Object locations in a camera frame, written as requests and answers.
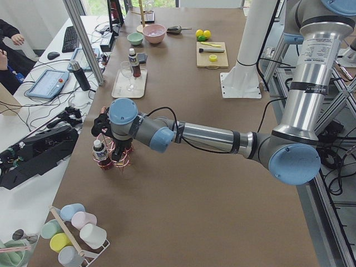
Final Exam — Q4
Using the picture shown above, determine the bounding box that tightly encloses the grey cup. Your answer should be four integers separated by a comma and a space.
58, 246, 84, 267

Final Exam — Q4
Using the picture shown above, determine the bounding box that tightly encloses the green lime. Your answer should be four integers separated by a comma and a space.
197, 35, 206, 42

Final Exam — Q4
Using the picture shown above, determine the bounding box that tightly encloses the yellow lemon lower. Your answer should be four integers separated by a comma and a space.
203, 30, 211, 39

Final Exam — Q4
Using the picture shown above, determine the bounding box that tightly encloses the blue teach pendant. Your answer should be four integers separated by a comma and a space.
25, 70, 70, 100
71, 48, 101, 72

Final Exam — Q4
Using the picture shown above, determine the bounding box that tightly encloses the seated person dark jacket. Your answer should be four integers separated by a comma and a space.
1, 19, 36, 95

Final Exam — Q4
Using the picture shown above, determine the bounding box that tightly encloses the aluminium frame post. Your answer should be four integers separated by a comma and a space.
63, 0, 105, 86

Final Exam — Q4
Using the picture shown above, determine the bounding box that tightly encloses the pink bowl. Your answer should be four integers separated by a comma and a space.
142, 24, 166, 44

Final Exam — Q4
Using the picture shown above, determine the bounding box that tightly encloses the green cup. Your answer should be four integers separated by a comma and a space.
40, 219, 63, 239

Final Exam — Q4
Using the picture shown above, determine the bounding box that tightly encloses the wooden stand with pegs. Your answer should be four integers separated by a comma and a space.
132, 0, 155, 33

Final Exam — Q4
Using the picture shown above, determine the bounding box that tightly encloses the white cup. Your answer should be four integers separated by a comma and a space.
80, 224, 107, 249

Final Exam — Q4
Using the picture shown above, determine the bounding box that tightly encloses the steel cone jigger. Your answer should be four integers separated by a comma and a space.
12, 229, 38, 244

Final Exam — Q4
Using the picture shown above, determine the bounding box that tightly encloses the clear wine glass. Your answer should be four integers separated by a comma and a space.
120, 61, 135, 91

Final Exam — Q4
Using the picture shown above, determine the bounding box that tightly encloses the black computer mouse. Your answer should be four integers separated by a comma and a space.
47, 52, 61, 60

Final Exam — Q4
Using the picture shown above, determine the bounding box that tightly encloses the pink cup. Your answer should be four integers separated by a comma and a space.
71, 211, 97, 230

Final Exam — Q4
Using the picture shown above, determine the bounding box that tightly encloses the yellow plastic knife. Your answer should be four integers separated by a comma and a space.
200, 42, 221, 47

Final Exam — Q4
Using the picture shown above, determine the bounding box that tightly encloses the yellow lemon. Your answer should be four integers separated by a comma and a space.
203, 30, 211, 39
195, 29, 204, 38

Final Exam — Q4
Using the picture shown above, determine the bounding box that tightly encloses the blue cup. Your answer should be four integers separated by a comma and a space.
60, 203, 86, 221

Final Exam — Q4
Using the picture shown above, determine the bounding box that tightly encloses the white wire cup rack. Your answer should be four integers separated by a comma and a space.
49, 206, 111, 266

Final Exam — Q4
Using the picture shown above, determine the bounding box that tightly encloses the bamboo cutting board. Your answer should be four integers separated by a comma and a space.
196, 42, 229, 68

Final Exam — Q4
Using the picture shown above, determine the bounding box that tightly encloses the grey folded cloth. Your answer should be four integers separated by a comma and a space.
137, 53, 148, 64

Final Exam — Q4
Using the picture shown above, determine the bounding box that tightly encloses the green bowl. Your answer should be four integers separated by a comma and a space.
127, 32, 144, 46

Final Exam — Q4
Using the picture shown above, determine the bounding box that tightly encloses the yellow cup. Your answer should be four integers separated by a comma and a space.
50, 233, 72, 253

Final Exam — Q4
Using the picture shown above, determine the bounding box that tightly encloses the half lemon slice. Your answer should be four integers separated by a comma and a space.
209, 55, 217, 62

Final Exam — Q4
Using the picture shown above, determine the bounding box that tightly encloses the tea bottle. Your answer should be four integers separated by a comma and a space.
128, 48, 141, 78
92, 140, 113, 170

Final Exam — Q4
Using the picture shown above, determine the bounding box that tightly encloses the steel ice scoop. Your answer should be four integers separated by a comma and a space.
166, 26, 192, 35

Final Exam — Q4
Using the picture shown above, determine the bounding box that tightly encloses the black keyboard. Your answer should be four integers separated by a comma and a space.
62, 26, 80, 53

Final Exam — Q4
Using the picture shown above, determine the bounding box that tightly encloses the yellow lemon upper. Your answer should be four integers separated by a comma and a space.
195, 29, 204, 38

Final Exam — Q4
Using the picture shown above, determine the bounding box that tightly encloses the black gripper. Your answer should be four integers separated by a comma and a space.
111, 138, 133, 162

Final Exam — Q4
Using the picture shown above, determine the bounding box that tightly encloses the copper wire bottle basket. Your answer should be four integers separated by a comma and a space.
93, 105, 135, 175

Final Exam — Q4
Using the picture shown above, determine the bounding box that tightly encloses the steel muddler black tip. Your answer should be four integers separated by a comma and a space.
199, 48, 225, 53

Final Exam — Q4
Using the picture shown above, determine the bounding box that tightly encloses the cream rabbit tray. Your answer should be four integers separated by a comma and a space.
112, 68, 147, 98

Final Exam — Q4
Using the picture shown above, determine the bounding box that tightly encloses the dark thermos bottle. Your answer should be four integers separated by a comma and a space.
70, 60, 91, 91

